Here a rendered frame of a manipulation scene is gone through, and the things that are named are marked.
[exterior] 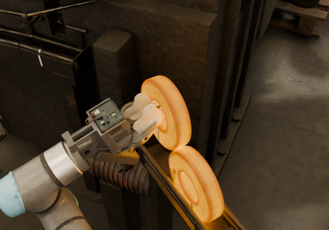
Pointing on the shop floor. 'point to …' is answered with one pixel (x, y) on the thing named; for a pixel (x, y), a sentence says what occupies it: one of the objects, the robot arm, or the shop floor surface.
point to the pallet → (302, 8)
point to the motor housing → (121, 193)
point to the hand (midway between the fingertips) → (164, 106)
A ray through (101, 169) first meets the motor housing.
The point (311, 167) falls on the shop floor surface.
